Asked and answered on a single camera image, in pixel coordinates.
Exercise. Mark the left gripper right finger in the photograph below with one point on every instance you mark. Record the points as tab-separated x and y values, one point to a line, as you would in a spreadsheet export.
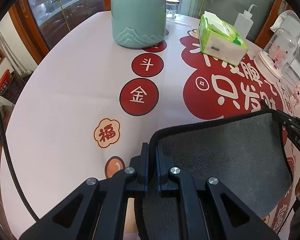
207	209

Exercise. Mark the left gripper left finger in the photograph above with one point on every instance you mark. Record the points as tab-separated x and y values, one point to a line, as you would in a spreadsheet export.
97	208

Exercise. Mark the purple and grey towel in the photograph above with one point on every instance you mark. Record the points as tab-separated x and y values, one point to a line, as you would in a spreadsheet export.
245	153

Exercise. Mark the pink plush toy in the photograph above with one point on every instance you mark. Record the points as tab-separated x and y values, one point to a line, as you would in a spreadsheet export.
295	97

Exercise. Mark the glass dome ornament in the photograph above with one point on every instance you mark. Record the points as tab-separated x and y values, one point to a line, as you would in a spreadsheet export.
277	55

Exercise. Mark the pink printed tablecloth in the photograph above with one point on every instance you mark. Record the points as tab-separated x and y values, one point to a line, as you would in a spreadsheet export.
91	103

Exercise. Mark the white plastic appliance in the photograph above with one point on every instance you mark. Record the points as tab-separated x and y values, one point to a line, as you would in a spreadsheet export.
289	21

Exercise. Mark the white squeeze bottle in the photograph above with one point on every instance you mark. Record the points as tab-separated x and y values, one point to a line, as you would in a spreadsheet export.
243	22

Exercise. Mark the green tissue pack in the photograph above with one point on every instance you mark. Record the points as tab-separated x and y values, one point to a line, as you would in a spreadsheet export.
220	39

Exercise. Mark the red basket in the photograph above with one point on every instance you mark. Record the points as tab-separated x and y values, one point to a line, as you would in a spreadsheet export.
5	80

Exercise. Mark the small glass jar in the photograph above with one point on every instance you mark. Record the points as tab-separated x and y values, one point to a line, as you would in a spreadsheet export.
172	8

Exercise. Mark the green ceramic jar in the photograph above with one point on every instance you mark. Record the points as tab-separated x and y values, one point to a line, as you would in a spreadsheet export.
138	23

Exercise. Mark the glass sliding door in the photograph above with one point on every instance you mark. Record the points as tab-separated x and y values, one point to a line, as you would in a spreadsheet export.
41	24

